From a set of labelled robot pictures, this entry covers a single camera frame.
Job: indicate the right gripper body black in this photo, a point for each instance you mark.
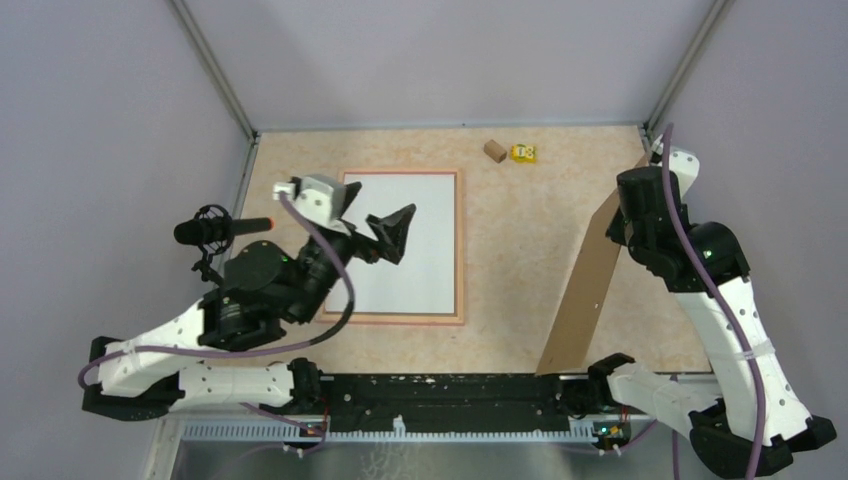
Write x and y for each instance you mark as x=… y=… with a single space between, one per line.
x=619 y=231

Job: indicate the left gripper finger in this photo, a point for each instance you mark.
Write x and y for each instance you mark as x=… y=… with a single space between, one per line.
x=391 y=233
x=351 y=191

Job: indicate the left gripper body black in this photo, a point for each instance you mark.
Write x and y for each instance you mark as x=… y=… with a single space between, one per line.
x=323 y=270

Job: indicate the blue landscape photo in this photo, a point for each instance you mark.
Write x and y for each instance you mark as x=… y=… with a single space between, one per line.
x=411 y=252

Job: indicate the wooden picture frame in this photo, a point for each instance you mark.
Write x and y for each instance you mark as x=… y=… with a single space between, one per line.
x=460 y=265

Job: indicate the brown cardboard backing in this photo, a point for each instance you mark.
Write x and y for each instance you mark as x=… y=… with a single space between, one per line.
x=581 y=305

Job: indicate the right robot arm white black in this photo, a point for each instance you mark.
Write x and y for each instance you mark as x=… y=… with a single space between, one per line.
x=755 y=423

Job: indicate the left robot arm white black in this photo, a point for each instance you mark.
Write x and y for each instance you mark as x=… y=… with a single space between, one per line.
x=257 y=290

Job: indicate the black microphone orange tip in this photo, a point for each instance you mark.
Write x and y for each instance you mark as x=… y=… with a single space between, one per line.
x=212 y=230

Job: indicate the small wooden block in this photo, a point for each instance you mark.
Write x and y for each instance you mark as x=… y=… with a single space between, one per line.
x=495 y=151

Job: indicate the yellow toy block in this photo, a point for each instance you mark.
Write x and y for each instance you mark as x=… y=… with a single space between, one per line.
x=523 y=153

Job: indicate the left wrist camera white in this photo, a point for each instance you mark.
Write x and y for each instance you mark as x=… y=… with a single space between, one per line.
x=317 y=198

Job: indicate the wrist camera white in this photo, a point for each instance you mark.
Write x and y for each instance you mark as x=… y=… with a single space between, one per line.
x=683 y=164
x=317 y=198

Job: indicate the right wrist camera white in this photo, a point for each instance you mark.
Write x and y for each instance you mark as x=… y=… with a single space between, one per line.
x=683 y=164

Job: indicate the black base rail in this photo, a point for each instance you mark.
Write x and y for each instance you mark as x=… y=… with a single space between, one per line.
x=449 y=403

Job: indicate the white cable duct strip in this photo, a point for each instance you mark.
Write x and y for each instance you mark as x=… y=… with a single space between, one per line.
x=273 y=431

